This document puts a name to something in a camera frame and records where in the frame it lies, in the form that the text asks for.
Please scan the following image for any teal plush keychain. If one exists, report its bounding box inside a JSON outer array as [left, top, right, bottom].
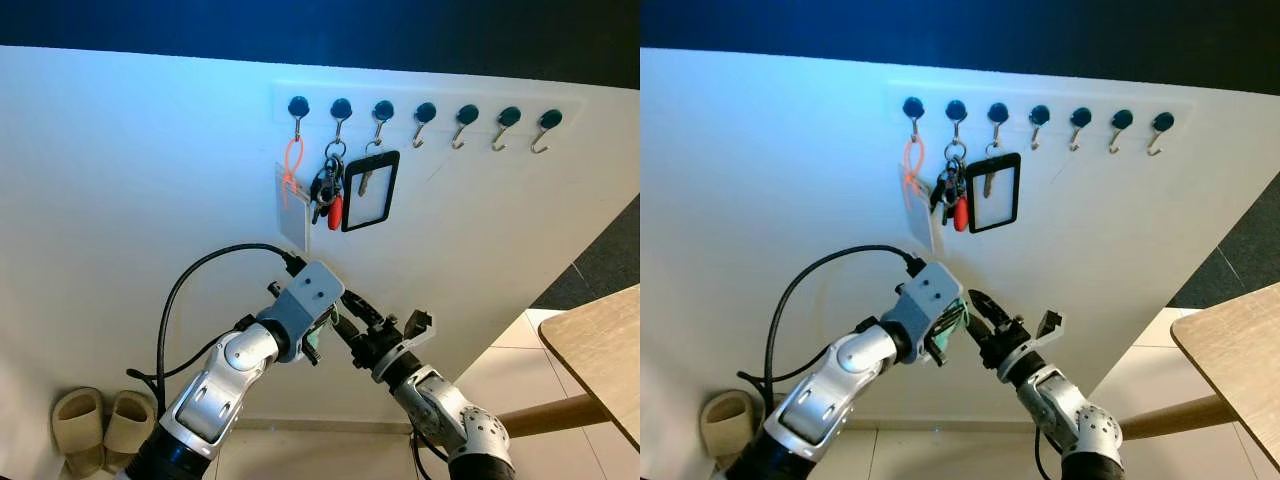
[[938, 298, 970, 353], [305, 318, 337, 360]]

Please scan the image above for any key bunch with red tag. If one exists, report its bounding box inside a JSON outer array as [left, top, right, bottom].
[[309, 139, 349, 232], [930, 141, 972, 234]]

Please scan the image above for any clear card sleeve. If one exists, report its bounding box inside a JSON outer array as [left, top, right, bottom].
[[274, 162, 312, 252], [897, 165, 947, 257]]

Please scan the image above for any wooden table leg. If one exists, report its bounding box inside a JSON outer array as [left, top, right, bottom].
[[496, 392, 612, 440], [1118, 393, 1239, 442]]

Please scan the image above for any wooden table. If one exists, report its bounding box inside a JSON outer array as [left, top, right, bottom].
[[1169, 282, 1280, 471], [537, 284, 641, 452]]

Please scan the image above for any beige slipper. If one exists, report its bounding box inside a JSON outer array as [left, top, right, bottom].
[[699, 391, 754, 477], [102, 389, 159, 472], [51, 387, 107, 480]]

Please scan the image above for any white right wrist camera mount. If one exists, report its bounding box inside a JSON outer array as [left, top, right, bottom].
[[1000, 350, 1049, 387], [372, 345, 426, 387]]

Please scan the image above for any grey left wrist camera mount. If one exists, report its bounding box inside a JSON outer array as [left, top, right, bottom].
[[257, 262, 347, 351], [880, 262, 967, 351]]

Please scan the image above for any black frame card holder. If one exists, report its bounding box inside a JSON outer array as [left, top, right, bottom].
[[341, 150, 402, 234], [965, 152, 1023, 235]]

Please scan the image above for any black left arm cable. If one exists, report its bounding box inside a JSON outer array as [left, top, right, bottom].
[[128, 243, 307, 416], [738, 245, 927, 401]]

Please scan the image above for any orange lanyard loop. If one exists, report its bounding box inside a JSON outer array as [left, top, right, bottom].
[[282, 137, 305, 210], [902, 137, 927, 207]]

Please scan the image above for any clear hook rail strip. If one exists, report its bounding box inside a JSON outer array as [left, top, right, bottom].
[[271, 81, 578, 139], [887, 80, 1196, 141]]

